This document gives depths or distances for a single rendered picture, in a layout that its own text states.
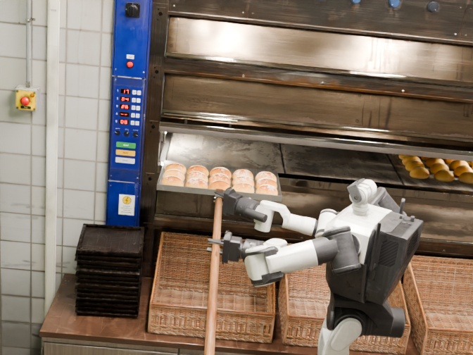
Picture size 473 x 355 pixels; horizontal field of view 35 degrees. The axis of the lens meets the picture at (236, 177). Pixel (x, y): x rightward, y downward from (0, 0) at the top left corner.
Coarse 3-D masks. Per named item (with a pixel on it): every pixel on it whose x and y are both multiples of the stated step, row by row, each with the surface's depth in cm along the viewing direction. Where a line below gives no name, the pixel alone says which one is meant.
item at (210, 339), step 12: (216, 204) 315; (216, 216) 304; (216, 228) 294; (216, 252) 275; (216, 264) 267; (216, 276) 259; (216, 288) 252; (216, 300) 246; (216, 312) 240; (204, 348) 222
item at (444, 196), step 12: (288, 180) 360; (300, 180) 360; (312, 180) 360; (324, 180) 361; (336, 180) 363; (348, 180) 364; (396, 192) 362; (408, 192) 362; (420, 192) 362; (432, 192) 362; (444, 192) 362; (456, 192) 364; (468, 192) 366
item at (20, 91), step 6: (18, 90) 336; (24, 90) 336; (30, 90) 336; (36, 90) 337; (18, 96) 337; (30, 96) 337; (36, 96) 337; (18, 102) 338; (30, 102) 338; (36, 102) 338; (18, 108) 339; (24, 108) 339; (30, 108) 339; (36, 108) 340
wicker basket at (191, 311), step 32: (160, 256) 354; (192, 256) 368; (160, 288) 368; (192, 288) 370; (224, 288) 370; (256, 288) 370; (160, 320) 331; (192, 320) 344; (224, 320) 330; (256, 320) 330
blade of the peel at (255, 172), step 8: (208, 168) 359; (232, 168) 362; (240, 168) 363; (248, 168) 365; (160, 176) 344; (184, 176) 347; (208, 176) 350; (160, 184) 336; (184, 184) 339; (208, 184) 342; (192, 192) 331; (200, 192) 331; (208, 192) 331; (240, 192) 331; (248, 192) 331; (280, 192) 336; (272, 200) 332; (280, 200) 332
